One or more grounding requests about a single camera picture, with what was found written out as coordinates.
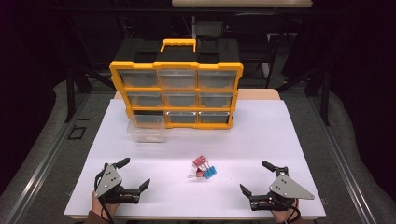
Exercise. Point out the clear plastic drawer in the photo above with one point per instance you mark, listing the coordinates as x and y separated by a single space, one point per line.
146 133

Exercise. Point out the black chair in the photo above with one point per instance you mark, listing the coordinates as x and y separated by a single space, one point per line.
249 40

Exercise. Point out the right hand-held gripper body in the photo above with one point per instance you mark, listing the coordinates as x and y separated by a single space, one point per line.
288 189

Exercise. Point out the yellow black storage organizer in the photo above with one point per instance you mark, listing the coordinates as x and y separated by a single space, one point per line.
177 51

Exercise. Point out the blue binder clip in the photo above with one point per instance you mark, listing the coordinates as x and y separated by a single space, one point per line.
210 172

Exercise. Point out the light wooden table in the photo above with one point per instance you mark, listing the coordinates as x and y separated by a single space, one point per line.
258 94

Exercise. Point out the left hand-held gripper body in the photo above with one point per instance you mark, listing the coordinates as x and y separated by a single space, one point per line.
109 182

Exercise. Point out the set of closed clear drawers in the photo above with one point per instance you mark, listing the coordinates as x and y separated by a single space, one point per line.
214 79

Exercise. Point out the person's right hand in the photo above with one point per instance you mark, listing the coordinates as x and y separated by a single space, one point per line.
286 214

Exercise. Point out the large red binder clip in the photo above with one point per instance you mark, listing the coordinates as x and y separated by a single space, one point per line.
199 161

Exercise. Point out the black metal stand leg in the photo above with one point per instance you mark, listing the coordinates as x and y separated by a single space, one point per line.
326 99
70 93

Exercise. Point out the person's left hand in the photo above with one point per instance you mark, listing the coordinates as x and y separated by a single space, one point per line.
99 208

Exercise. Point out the aluminium floor rail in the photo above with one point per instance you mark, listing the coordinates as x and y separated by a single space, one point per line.
342 158
46 158

